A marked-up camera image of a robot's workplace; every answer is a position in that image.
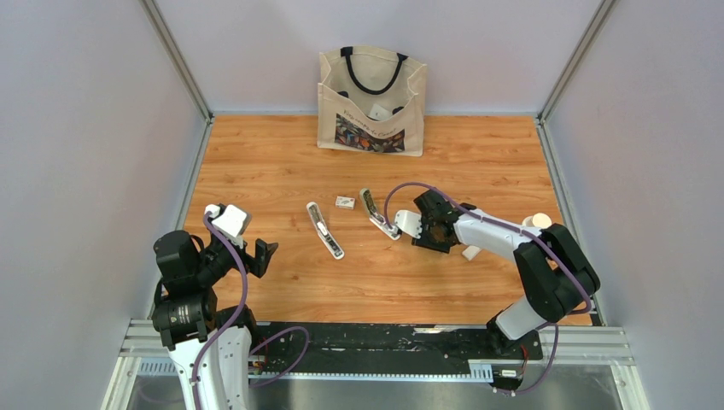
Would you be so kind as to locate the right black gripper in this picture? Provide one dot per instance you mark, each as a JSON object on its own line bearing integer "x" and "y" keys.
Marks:
{"x": 443, "y": 247}

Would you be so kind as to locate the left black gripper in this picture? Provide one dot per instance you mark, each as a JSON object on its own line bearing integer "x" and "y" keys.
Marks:
{"x": 257, "y": 264}

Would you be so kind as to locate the staples tray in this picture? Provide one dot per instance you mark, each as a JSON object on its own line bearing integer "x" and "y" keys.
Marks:
{"x": 471, "y": 252}

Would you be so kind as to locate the grey stapler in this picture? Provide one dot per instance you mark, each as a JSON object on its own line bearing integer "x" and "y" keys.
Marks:
{"x": 375, "y": 217}

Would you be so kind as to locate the white stapler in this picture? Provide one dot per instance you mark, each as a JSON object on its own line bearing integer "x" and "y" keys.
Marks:
{"x": 323, "y": 232}

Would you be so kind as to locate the white staples box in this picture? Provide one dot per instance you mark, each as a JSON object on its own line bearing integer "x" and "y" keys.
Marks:
{"x": 345, "y": 202}

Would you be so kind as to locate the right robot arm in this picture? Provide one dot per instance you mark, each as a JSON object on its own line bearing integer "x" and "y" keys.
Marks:
{"x": 557, "y": 278}

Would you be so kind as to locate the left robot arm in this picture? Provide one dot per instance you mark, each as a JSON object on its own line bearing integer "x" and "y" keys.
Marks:
{"x": 209, "y": 346}

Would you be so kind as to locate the white plastic bottle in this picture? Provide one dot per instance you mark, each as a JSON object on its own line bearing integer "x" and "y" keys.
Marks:
{"x": 538, "y": 220}

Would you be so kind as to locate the beige canvas tote bag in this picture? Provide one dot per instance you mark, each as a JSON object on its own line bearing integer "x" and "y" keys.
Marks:
{"x": 371, "y": 100}

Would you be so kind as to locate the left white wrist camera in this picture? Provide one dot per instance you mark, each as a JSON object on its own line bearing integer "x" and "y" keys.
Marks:
{"x": 230, "y": 220}

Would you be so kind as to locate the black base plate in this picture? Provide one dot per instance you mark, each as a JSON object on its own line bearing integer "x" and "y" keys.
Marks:
{"x": 379, "y": 349}

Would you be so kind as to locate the aluminium frame rail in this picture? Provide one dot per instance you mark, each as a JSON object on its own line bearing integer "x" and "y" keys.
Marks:
{"x": 584, "y": 367}

